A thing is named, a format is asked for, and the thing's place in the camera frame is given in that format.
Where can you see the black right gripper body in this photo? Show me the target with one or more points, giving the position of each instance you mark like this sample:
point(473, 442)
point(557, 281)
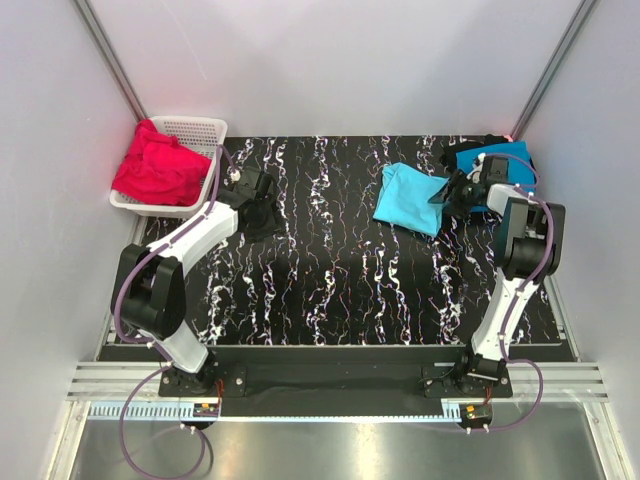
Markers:
point(468, 193)

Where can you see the left small circuit board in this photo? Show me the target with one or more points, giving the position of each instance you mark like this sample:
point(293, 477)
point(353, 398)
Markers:
point(206, 410)

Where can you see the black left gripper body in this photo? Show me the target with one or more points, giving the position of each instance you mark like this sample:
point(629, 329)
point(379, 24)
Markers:
point(270, 196)

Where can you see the left aluminium corner post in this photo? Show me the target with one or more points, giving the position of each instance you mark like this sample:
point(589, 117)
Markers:
point(107, 51)

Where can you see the red t shirt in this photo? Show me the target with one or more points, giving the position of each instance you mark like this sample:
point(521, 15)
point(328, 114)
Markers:
point(158, 170)

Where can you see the white plastic basket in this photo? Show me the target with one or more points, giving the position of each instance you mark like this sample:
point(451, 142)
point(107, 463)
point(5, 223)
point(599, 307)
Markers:
point(201, 134)

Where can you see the small circuit board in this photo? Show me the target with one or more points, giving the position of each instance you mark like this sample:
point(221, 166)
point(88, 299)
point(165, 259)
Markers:
point(477, 411)
point(206, 410)

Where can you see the white slotted cable duct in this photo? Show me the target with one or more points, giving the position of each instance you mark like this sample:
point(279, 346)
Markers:
point(138, 410)

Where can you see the folded blue t shirt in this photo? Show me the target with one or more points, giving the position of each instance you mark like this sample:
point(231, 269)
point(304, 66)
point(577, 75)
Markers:
point(520, 157)

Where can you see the right aluminium corner post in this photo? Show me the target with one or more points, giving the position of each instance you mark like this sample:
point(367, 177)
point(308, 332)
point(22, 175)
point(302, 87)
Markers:
point(568, 39)

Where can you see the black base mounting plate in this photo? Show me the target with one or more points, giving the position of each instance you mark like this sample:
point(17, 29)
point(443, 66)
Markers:
point(281, 405)

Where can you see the light cyan t shirt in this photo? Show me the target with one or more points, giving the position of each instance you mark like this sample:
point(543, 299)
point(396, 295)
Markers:
point(404, 199)

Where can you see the aluminium corner post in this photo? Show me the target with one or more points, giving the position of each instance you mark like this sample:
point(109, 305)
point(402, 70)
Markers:
point(107, 51)
point(568, 39)

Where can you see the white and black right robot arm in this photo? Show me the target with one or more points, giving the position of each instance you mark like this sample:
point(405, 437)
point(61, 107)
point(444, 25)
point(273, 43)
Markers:
point(527, 249)

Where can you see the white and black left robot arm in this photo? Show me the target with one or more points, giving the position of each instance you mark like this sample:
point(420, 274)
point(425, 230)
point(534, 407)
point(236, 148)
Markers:
point(149, 296)

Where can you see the aluminium front frame rail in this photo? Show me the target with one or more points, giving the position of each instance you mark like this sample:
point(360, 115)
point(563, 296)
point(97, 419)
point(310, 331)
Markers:
point(114, 380)

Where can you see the right small circuit board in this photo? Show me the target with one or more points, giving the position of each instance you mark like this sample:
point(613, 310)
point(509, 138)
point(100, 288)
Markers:
point(477, 411)

